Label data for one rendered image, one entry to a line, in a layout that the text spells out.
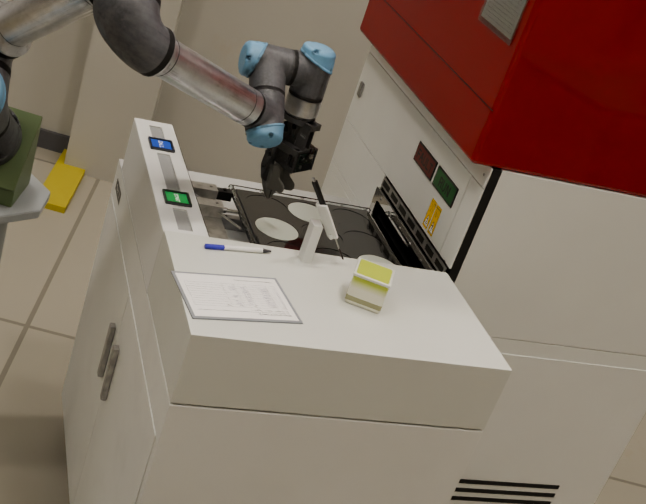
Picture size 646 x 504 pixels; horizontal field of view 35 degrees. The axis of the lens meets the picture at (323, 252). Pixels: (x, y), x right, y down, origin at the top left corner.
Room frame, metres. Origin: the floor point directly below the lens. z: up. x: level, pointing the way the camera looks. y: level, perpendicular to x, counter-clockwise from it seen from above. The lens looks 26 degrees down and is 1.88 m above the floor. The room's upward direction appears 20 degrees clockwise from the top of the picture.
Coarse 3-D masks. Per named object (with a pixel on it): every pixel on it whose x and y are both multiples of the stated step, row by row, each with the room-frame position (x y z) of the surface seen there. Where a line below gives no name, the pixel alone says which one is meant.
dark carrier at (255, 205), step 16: (240, 192) 2.19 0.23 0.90; (256, 192) 2.23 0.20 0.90; (256, 208) 2.14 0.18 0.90; (272, 208) 2.17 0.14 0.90; (336, 208) 2.30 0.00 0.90; (352, 208) 2.33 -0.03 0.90; (304, 224) 2.15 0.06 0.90; (336, 224) 2.21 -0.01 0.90; (352, 224) 2.24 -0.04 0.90; (368, 224) 2.27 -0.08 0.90; (256, 240) 1.99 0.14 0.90; (272, 240) 2.01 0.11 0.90; (288, 240) 2.04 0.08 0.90; (320, 240) 2.10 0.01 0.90; (352, 240) 2.15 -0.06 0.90; (368, 240) 2.18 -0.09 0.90; (384, 240) 2.21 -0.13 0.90; (352, 256) 2.07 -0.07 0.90; (384, 256) 2.13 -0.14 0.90
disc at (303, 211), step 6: (294, 204) 2.23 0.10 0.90; (300, 204) 2.25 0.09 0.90; (306, 204) 2.26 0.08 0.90; (294, 210) 2.20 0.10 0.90; (300, 210) 2.21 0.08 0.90; (306, 210) 2.22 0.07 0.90; (312, 210) 2.24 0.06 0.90; (300, 216) 2.18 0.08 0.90; (306, 216) 2.19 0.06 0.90; (312, 216) 2.20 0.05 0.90; (318, 216) 2.22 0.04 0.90
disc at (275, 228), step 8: (256, 224) 2.06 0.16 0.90; (264, 224) 2.07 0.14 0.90; (272, 224) 2.09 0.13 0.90; (280, 224) 2.10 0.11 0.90; (288, 224) 2.12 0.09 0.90; (264, 232) 2.03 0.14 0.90; (272, 232) 2.05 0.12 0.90; (280, 232) 2.06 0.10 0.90; (288, 232) 2.08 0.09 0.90; (296, 232) 2.09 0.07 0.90
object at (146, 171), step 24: (144, 120) 2.27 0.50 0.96; (144, 144) 2.13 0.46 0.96; (144, 168) 2.04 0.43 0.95; (168, 168) 2.06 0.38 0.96; (144, 192) 1.99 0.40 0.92; (192, 192) 1.98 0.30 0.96; (144, 216) 1.93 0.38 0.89; (168, 216) 1.83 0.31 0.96; (192, 216) 1.87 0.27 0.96; (144, 240) 1.88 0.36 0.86; (144, 264) 1.83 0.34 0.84
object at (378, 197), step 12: (384, 192) 2.40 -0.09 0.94; (372, 204) 2.41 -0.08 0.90; (384, 204) 2.35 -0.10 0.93; (396, 216) 2.28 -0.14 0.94; (384, 228) 2.34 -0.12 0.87; (396, 228) 2.26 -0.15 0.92; (408, 228) 2.23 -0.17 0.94; (408, 240) 2.19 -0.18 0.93; (396, 252) 2.23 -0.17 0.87; (420, 252) 2.12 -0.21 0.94; (420, 264) 2.10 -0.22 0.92; (432, 264) 2.08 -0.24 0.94
